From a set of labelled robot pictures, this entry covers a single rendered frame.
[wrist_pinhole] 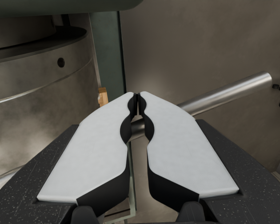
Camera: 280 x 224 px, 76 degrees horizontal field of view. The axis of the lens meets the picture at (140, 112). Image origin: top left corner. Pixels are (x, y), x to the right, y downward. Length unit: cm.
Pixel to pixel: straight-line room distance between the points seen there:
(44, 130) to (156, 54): 137
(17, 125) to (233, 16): 175
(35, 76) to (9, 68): 2
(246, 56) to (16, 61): 197
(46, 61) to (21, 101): 5
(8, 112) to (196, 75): 166
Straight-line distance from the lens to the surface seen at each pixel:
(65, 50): 23
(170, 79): 166
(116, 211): 85
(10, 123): 22
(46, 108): 22
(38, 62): 21
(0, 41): 25
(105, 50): 88
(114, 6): 18
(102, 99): 57
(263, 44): 215
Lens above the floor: 140
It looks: 55 degrees down
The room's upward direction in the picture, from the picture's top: 152 degrees clockwise
